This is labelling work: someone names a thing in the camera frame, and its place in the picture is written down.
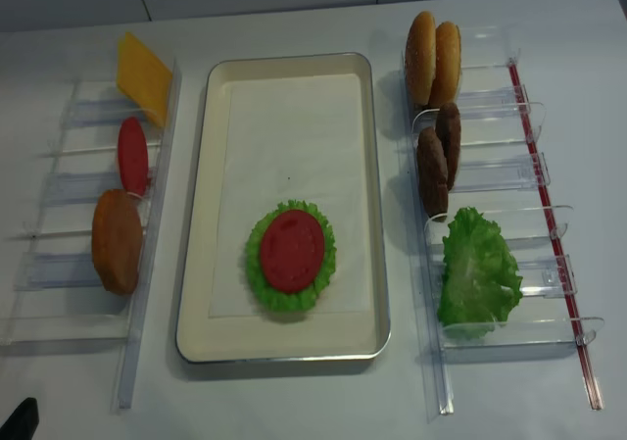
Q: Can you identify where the back burger bun half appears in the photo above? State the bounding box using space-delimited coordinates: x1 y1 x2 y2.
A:
405 11 436 107

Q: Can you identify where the cream metal tray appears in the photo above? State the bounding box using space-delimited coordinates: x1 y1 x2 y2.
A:
175 53 390 364

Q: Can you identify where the clear acrylic rack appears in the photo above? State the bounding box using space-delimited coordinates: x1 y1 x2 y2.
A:
407 26 604 417
1 73 182 411

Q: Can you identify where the yellow cheese slice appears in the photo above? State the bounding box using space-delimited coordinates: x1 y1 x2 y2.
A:
117 32 172 128

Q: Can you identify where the clear acrylic right rack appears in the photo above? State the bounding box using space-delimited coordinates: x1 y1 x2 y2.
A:
407 26 604 417

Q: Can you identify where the green lettuce leaf in rack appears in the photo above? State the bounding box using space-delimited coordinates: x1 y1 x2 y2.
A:
437 207 522 340

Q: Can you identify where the brown meat patty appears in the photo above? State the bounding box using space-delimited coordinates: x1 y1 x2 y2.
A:
416 127 449 218
435 102 461 190

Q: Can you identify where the green lettuce leaf on tray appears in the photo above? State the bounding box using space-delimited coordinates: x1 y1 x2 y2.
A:
244 200 337 313

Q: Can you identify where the red tomato slice in rack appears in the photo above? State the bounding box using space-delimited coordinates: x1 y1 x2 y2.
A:
117 117 149 197

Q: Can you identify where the clear acrylic left rack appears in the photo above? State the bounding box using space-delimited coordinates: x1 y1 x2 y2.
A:
1 73 182 411

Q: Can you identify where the black object at corner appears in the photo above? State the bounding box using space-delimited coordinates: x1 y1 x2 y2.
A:
0 397 39 440

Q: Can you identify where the orange breaded patty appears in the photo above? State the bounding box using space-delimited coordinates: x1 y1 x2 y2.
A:
91 189 143 295

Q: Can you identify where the red tomato slice on tray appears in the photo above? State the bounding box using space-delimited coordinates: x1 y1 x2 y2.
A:
260 210 325 294

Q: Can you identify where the white paper tray liner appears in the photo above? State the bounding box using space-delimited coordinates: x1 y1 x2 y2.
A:
209 74 372 317

